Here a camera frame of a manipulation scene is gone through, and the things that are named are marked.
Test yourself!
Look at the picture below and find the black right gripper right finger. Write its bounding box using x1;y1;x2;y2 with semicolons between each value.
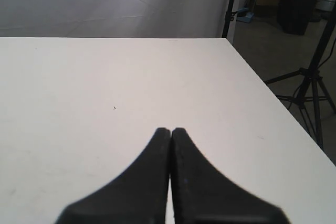
171;128;289;223

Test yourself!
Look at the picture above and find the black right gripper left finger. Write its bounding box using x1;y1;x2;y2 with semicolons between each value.
56;128;170;223

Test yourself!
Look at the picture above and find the black light stand tripod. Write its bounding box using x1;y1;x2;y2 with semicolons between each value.
264;9;335;150

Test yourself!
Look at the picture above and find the black backdrop stand pole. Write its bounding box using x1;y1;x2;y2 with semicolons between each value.
222;0;235;38

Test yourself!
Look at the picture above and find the blue dustpan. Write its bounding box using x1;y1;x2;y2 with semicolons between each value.
236;7;254;23

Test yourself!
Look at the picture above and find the grey fabric backdrop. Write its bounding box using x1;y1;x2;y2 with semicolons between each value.
1;0;228;38

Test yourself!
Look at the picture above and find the tall black bag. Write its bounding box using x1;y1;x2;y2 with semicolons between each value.
277;0;317;36

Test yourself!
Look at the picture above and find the silver metal pot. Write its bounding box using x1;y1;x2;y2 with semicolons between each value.
316;0;335;12

